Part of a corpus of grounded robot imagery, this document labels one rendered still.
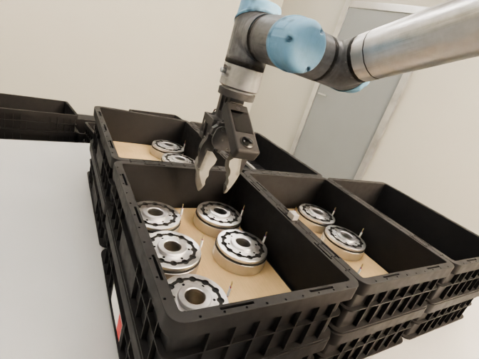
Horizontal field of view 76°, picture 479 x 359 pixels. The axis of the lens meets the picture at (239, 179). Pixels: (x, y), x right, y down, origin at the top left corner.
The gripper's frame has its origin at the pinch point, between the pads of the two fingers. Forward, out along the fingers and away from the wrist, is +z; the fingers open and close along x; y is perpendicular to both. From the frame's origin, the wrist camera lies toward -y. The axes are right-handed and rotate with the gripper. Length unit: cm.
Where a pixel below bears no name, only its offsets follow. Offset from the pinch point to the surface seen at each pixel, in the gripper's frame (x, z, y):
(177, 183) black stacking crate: 5.6, 3.0, 6.8
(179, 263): 9.4, 6.3, -15.7
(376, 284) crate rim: -17.2, -0.5, -29.6
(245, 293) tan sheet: -1.7, 9.3, -20.0
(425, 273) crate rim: -31.7, -0.7, -28.1
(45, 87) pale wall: 66, 58, 313
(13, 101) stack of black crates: 65, 36, 167
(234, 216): -6.2, 6.0, -0.8
